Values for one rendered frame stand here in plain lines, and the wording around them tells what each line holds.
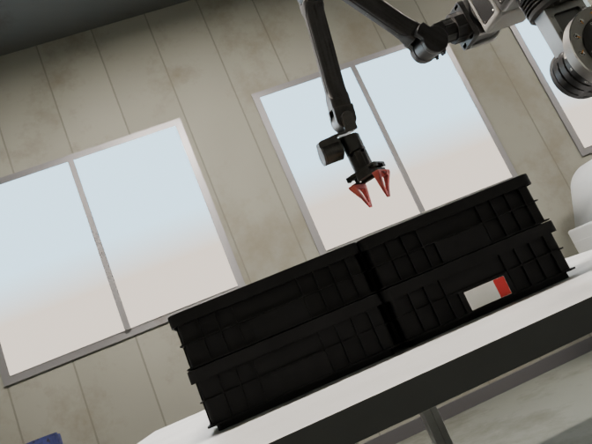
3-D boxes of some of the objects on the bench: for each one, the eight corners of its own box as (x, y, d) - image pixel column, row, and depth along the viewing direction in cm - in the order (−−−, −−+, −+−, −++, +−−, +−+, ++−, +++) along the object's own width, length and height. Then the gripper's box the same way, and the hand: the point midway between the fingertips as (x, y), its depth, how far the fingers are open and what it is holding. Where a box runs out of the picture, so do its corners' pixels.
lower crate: (374, 351, 133) (355, 306, 135) (406, 350, 104) (380, 292, 106) (220, 419, 127) (203, 370, 130) (208, 437, 98) (185, 373, 101)
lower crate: (516, 290, 139) (494, 247, 141) (583, 271, 110) (554, 218, 112) (375, 351, 133) (355, 306, 135) (406, 350, 104) (380, 291, 106)
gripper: (377, 143, 153) (401, 192, 149) (348, 162, 159) (371, 210, 156) (365, 142, 147) (388, 193, 144) (336, 162, 153) (358, 211, 150)
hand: (378, 199), depth 150 cm, fingers open, 6 cm apart
